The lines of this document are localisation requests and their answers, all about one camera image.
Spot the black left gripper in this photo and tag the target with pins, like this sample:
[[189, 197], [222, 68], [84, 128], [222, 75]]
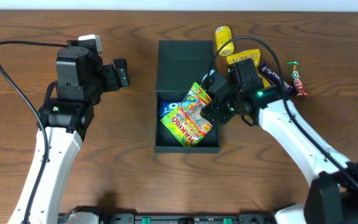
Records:
[[108, 76]]

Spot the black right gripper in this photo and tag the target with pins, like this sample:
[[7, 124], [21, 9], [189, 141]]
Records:
[[217, 109]]

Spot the green Haribo gummy bag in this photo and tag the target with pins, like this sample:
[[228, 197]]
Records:
[[185, 121]]

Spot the black gift box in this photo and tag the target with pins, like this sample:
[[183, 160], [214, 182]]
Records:
[[180, 64]]

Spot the blue Oreo cookie pack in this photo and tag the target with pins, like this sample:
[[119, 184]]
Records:
[[167, 106]]

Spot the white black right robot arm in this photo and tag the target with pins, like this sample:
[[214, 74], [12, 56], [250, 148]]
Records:
[[331, 176]]

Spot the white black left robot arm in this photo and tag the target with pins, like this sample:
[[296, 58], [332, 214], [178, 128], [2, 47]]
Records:
[[65, 116]]

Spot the dark blue Dairy Milk bar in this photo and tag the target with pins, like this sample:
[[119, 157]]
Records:
[[274, 78]]

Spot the yellow sunflower seed bag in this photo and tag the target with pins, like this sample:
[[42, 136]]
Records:
[[242, 68]]

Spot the yellow can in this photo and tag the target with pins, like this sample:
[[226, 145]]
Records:
[[222, 35]]

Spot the red green KitKat bar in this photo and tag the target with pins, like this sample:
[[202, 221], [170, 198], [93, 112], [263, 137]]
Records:
[[297, 82]]

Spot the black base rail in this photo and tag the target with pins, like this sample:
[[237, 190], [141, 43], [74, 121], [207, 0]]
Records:
[[92, 214]]

